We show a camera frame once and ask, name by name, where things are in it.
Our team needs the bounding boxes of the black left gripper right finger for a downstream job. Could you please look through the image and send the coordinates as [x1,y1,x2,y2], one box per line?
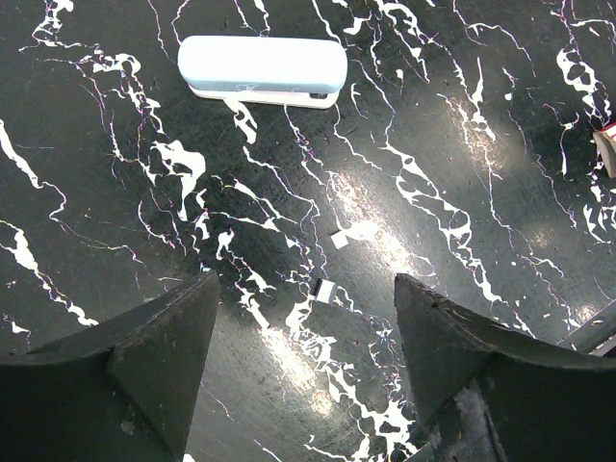
[395,274,615,461]

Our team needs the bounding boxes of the light blue stapler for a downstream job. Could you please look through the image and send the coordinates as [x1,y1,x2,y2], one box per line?
[177,36,348,110]

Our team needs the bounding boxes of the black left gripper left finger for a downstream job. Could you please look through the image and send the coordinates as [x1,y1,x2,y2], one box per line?
[1,271,220,461]

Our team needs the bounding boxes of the red white staple box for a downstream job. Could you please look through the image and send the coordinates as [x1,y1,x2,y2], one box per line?
[593,123,616,178]

